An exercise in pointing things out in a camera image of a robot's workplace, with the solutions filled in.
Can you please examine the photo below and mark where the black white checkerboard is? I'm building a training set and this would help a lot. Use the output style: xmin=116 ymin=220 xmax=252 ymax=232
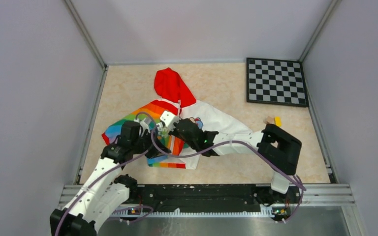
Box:
xmin=246 ymin=58 xmax=309 ymax=107

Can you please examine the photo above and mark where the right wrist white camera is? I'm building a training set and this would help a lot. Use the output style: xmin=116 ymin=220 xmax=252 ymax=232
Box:
xmin=160 ymin=111 xmax=181 ymax=131

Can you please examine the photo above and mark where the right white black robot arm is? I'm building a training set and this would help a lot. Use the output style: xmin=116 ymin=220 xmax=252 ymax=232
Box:
xmin=165 ymin=118 xmax=305 ymax=203

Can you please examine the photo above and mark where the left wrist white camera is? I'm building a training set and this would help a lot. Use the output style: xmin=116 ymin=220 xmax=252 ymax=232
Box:
xmin=140 ymin=118 xmax=157 ymax=131

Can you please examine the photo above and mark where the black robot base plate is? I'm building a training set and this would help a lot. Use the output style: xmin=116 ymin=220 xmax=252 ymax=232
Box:
xmin=121 ymin=184 xmax=300 ymax=213

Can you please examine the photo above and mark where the rainbow white red hooded jacket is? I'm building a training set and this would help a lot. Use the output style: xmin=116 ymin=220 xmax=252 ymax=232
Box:
xmin=113 ymin=68 xmax=253 ymax=170

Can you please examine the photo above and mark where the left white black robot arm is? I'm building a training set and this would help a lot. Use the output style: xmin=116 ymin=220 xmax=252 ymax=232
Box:
xmin=50 ymin=119 xmax=163 ymax=236

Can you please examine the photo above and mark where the aluminium frame rail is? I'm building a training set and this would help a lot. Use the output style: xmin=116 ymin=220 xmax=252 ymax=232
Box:
xmin=50 ymin=184 xmax=367 ymax=236

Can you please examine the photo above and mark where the small wooden block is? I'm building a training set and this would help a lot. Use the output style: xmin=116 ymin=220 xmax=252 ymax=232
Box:
xmin=263 ymin=116 xmax=275 ymax=124

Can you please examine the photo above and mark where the wrist white camera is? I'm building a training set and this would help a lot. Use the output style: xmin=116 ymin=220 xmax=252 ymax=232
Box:
xmin=140 ymin=118 xmax=157 ymax=131
xmin=160 ymin=111 xmax=181 ymax=131

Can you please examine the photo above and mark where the small yellow block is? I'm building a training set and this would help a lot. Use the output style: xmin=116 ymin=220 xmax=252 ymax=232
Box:
xmin=274 ymin=117 xmax=282 ymax=127

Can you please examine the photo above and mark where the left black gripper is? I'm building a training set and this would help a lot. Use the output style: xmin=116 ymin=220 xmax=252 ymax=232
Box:
xmin=131 ymin=129 xmax=171 ymax=159

